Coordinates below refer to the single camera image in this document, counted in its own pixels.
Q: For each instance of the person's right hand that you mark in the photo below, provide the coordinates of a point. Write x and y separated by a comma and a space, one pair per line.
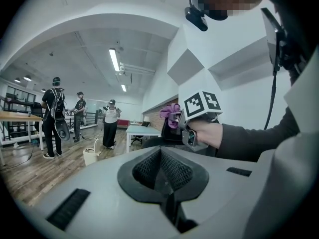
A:
210, 134

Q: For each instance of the white desk with pale top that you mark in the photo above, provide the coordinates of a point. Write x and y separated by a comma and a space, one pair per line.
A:
143, 131

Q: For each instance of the wooden desk with white frame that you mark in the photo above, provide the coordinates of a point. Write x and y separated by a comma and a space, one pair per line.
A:
17, 115

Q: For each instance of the black head-mounted camera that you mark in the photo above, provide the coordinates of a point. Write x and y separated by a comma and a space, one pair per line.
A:
198, 19

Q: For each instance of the white trash bin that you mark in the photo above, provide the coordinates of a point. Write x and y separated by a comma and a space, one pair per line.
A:
91, 154

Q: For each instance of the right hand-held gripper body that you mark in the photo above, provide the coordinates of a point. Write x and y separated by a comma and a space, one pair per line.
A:
194, 103

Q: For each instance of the person's dark jacket torso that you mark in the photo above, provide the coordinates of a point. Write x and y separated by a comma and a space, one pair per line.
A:
291, 123

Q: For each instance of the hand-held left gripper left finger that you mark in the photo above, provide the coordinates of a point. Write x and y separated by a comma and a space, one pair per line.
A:
99, 195

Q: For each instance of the ceiling tube light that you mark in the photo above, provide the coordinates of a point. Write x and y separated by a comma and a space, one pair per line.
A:
123, 87
114, 58

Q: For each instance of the person's right forearm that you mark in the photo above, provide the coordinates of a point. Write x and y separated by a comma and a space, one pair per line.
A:
249, 141

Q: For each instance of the purple cloth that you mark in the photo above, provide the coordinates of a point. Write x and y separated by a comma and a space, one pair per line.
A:
167, 113

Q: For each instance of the grey chest device box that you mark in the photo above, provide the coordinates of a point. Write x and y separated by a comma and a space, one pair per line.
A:
270, 34

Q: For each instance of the red cabinet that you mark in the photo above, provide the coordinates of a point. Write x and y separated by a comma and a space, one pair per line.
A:
123, 123

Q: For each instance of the white ceiling pipes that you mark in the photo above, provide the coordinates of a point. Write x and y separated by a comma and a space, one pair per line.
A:
139, 70

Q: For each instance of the black metal railing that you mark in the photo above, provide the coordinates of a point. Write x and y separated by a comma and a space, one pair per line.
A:
93, 117

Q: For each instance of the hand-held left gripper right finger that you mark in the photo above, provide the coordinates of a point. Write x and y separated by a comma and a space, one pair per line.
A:
224, 195

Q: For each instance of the white table lamp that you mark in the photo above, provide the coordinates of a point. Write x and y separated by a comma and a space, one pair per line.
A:
146, 119

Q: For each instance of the person's head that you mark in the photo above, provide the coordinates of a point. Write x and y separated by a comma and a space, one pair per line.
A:
224, 1

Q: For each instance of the black oval backpack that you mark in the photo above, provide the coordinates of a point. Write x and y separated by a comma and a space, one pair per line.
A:
62, 131

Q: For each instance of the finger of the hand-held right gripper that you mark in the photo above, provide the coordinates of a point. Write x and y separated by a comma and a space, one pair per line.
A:
177, 114

